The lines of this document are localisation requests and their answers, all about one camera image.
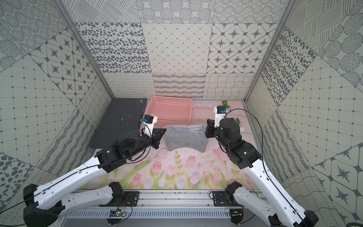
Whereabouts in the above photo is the grey striped square dishcloth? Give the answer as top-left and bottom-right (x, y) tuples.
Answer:
(163, 124), (208, 153)

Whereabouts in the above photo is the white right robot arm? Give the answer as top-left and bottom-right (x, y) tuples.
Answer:
(205, 118), (319, 227)

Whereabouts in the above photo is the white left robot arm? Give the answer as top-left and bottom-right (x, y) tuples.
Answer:
(23, 127), (166, 227)

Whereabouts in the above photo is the green tap with silver nozzle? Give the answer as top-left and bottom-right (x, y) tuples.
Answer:
(222, 100), (230, 109)

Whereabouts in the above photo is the pink perforated plastic basket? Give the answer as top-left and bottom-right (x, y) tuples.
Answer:
(145, 96), (193, 128)

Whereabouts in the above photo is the small green circuit board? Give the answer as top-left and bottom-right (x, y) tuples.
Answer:
(109, 209), (126, 218)

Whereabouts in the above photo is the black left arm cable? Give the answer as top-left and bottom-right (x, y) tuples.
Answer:
(0, 124), (154, 216)

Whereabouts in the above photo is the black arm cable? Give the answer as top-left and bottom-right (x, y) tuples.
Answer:
(225, 108), (307, 225)
(0, 124), (154, 216)

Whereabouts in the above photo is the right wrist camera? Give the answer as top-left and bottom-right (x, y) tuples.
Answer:
(214, 105), (226, 128)

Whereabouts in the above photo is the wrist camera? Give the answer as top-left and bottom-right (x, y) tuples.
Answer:
(214, 105), (226, 128)
(142, 114), (157, 137)

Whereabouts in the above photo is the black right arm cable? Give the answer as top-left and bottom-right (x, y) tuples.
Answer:
(225, 108), (307, 225)

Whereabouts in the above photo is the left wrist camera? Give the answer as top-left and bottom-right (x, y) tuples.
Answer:
(142, 114), (157, 137)

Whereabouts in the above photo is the blue network switch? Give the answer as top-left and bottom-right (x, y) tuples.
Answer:
(88, 98), (147, 149)

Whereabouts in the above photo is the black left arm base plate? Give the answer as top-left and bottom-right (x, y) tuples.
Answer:
(99, 191), (140, 207)

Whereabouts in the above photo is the aluminium mounting rail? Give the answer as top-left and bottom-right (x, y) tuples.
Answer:
(58, 189), (273, 211)

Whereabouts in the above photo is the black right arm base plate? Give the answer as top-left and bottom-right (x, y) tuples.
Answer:
(209, 191), (242, 207)

